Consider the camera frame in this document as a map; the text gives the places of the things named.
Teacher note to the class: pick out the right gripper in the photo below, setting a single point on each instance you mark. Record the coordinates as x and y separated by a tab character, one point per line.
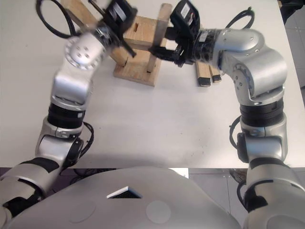
202	47

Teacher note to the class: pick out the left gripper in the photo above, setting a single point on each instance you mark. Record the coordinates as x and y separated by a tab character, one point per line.
114	33

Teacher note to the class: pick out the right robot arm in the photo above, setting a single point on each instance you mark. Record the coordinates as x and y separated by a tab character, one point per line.
262	71

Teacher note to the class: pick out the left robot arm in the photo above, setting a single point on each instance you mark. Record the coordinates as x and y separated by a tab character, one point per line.
71	83

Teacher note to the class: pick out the wooden seat board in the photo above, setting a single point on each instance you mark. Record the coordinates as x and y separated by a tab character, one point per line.
140	31

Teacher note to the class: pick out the wooden bar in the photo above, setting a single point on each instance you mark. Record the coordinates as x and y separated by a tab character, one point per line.
202	76
215	75

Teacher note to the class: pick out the robot body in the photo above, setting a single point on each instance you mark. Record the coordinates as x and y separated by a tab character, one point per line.
133	205

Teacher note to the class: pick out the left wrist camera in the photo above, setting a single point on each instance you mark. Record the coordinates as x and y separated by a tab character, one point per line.
120	10

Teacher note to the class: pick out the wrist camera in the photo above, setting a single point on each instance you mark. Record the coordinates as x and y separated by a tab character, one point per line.
186	14
120	10

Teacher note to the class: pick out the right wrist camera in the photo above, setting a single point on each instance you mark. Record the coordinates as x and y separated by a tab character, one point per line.
186	14

